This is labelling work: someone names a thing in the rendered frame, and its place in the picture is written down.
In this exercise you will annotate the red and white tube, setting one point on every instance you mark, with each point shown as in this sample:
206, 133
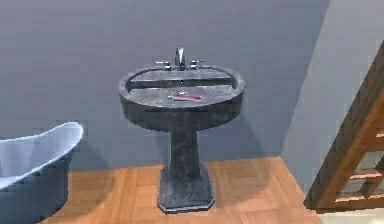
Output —
186, 97

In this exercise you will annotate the chrome sink faucet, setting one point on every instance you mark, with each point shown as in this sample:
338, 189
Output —
180, 60

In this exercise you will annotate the brown wooden shelf rack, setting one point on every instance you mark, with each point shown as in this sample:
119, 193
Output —
353, 143

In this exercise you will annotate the grey bathtub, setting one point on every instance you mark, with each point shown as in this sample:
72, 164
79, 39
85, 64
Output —
30, 166

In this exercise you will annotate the dark grey pedestal sink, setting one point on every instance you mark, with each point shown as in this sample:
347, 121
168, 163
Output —
181, 113

